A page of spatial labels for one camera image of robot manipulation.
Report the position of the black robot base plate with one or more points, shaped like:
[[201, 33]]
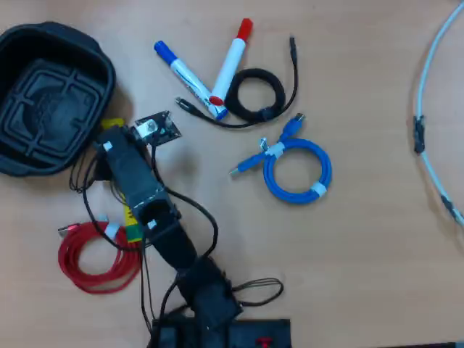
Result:
[[246, 331]]

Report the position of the red capped whiteboard marker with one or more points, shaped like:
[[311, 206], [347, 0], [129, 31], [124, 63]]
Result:
[[228, 65]]

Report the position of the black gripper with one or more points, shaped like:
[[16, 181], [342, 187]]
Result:
[[136, 174]]

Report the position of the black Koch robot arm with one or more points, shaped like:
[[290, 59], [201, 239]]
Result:
[[174, 246]]

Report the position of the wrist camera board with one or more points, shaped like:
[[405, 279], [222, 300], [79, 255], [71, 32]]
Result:
[[163, 127]]

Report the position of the blue capped whiteboard marker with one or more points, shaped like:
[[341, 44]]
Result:
[[181, 70]]

